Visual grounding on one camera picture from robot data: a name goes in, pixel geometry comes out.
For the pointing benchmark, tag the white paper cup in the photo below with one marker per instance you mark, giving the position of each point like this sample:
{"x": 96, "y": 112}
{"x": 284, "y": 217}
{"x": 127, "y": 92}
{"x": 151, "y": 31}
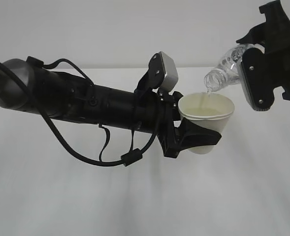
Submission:
{"x": 208, "y": 110}

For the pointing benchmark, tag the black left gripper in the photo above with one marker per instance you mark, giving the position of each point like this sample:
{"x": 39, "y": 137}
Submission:
{"x": 188, "y": 136}

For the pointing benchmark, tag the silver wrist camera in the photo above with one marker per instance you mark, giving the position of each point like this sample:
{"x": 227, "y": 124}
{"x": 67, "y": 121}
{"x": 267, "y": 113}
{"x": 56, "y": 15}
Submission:
{"x": 161, "y": 74}
{"x": 257, "y": 73}

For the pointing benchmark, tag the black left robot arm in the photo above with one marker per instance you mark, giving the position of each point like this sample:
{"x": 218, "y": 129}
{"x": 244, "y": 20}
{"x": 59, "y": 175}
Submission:
{"x": 32, "y": 86}

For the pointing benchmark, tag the clear green-label water bottle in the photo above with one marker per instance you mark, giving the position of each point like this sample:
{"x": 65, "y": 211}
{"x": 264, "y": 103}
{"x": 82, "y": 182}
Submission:
{"x": 226, "y": 73}

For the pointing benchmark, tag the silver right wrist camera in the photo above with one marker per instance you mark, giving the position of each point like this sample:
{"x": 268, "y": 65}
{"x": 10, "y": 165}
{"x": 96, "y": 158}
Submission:
{"x": 257, "y": 73}

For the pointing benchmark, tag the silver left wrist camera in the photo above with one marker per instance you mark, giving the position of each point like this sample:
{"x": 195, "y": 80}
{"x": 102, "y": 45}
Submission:
{"x": 161, "y": 74}

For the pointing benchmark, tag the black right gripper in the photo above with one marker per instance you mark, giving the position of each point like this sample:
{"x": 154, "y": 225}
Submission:
{"x": 274, "y": 37}

